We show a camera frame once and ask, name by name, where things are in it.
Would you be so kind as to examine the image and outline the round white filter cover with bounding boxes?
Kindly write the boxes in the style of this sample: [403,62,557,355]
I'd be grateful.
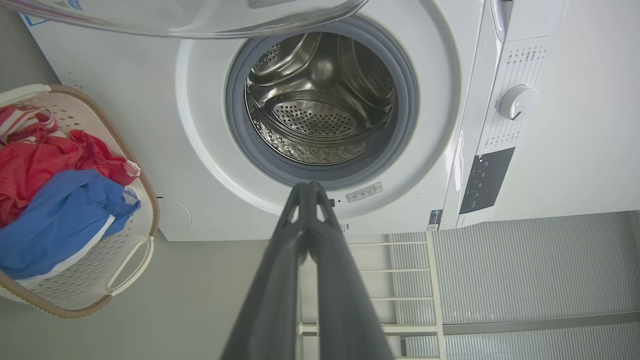
[157,196,192,228]

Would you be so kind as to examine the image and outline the beige perforated laundry basket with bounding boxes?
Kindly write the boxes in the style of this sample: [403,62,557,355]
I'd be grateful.
[0,84,160,319]

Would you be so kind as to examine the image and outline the white washing machine body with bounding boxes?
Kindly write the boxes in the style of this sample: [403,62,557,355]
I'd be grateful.
[20,0,640,242]

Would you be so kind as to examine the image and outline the grey ribbed window blind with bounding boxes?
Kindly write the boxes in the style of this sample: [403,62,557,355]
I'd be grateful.
[390,211,640,360]

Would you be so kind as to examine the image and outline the white warning label sticker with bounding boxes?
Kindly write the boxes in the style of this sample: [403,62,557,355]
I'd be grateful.
[346,181,384,203]

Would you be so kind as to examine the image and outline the white shelf rack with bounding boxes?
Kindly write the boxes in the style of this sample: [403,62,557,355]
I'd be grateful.
[298,232,446,360]

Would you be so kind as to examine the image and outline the white detergent drawer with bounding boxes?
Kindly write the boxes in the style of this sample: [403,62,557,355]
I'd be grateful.
[490,0,571,43]

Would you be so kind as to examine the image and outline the white round control knob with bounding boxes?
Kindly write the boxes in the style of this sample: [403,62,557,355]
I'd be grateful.
[498,84,538,121]

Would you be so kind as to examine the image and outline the round dark glass washer door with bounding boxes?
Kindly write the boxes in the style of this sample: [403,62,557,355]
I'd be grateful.
[0,0,370,40]

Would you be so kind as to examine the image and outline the black washer display panel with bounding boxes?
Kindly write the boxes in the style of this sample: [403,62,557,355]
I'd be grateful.
[459,147,516,215]

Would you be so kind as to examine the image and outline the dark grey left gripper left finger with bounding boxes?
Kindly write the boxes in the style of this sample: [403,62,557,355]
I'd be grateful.
[221,182,310,360]

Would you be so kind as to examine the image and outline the red white striped garment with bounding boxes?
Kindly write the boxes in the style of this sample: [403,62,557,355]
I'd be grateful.
[0,105,58,146]

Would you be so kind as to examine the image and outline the blue garment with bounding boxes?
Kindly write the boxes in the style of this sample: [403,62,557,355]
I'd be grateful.
[0,169,141,281]

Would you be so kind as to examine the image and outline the steel washer drum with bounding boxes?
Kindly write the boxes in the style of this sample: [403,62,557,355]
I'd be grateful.
[245,32,396,166]

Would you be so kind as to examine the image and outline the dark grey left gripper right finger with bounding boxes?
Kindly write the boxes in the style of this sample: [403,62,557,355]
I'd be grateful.
[308,181,396,360]

